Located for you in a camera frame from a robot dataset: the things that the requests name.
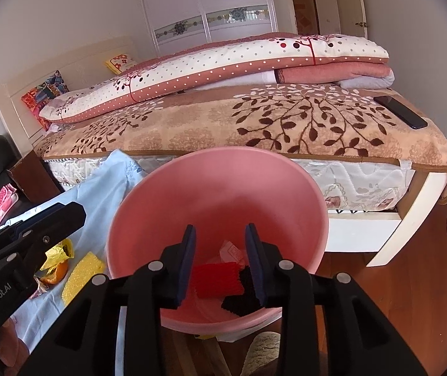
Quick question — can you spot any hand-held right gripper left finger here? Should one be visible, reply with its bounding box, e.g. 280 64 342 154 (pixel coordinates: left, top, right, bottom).
16 224 197 376

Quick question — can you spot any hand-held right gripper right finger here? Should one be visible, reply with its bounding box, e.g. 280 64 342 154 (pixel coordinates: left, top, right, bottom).
245 223 428 376

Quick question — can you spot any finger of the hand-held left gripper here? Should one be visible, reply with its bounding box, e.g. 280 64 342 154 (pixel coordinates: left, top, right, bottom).
8 202 88 273
0 219 32 267

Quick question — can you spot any red sponge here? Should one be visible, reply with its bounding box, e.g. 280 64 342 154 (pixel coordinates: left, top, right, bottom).
192 262 245 297

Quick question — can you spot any yellow foam piece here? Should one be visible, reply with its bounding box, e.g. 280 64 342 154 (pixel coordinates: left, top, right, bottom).
62 253 107 306

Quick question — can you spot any pink plastic bucket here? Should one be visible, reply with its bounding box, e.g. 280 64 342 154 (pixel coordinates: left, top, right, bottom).
106 147 329 332

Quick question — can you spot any person's left hand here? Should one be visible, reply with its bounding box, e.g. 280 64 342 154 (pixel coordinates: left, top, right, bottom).
0 315 32 371

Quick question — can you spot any white and red wrapper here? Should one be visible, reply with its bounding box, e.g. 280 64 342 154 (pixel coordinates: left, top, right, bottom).
219 241 249 265

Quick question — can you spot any gold foil wrapper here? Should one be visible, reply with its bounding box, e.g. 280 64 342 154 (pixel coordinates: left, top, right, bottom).
39 239 75 271

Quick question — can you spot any black cloth scrap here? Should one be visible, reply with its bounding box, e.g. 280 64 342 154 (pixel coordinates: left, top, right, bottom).
221 266 265 317

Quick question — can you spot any light blue cloth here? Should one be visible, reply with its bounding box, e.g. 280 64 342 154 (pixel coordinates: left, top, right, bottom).
6 149 149 357

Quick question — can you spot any brown nightstand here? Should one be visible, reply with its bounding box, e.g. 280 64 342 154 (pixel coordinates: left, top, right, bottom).
7 151 65 204

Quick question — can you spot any orange fruit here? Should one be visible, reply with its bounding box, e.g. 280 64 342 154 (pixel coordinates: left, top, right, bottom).
40 260 68 286

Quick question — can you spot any beige fuzzy slipper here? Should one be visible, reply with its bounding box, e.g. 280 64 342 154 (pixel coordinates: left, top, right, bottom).
241 331 283 376

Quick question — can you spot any bed with brown blanket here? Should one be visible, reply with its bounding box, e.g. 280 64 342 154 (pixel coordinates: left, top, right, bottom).
0 36 447 268

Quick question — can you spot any white quilted mattress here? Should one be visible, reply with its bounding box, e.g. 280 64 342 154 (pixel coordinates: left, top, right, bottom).
45 154 414 212

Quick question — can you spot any colourful patterned pillow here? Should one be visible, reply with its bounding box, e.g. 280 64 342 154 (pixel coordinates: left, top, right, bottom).
21 70 70 132

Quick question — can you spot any brown leaf print blanket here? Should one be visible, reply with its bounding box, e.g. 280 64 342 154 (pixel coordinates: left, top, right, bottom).
35 82 447 204

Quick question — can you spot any yellow flowered pillow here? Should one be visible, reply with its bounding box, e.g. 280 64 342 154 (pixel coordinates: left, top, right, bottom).
104 53 138 75

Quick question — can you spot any polka dot folded quilt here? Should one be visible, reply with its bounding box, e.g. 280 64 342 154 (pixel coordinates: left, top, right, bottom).
39 33 389 124

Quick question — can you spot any pink folded blanket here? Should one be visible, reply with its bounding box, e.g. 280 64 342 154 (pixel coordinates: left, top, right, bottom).
276 62 392 85

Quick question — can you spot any black smartphone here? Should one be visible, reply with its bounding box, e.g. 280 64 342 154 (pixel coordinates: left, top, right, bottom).
373 95 429 130

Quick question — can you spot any white folded sheet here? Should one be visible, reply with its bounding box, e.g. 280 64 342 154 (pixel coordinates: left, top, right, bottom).
335 68 395 90

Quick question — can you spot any white wardrobe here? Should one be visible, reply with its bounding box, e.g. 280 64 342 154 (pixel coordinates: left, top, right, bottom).
134 0 283 53

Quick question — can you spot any white door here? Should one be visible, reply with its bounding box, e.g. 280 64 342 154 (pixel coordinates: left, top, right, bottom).
331 0 369 42

